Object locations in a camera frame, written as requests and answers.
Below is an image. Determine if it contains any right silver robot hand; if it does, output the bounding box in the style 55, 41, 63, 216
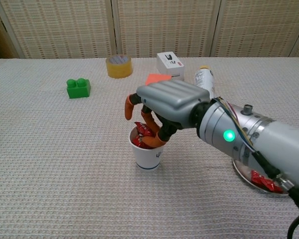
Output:
124, 79, 212, 149

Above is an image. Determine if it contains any red candy batch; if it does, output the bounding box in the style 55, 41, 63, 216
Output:
131, 121, 156, 149

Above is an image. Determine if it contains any white paper cup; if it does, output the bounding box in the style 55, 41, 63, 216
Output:
128, 125, 165, 171

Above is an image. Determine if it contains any red candy pile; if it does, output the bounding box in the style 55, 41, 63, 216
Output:
250, 170, 285, 194

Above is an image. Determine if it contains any orange foam cube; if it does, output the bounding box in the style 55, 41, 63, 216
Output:
145, 73, 172, 86

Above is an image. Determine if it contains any white printed cardboard box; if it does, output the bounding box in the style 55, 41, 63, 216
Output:
156, 52, 185, 81

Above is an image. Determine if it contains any white labelled drink bottle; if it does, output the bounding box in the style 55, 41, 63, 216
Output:
193, 65, 216, 99

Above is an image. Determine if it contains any yellow packing tape roll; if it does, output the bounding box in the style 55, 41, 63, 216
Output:
105, 55, 134, 79

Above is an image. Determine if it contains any green toy building block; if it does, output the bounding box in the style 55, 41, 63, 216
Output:
66, 78, 92, 100

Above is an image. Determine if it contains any round metal plate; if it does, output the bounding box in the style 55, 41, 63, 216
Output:
231, 159, 290, 196

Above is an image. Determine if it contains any beige waffle weave tablecloth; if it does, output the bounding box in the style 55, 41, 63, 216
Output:
0, 56, 299, 239

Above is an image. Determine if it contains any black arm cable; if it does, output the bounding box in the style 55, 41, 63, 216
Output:
250, 150, 299, 239

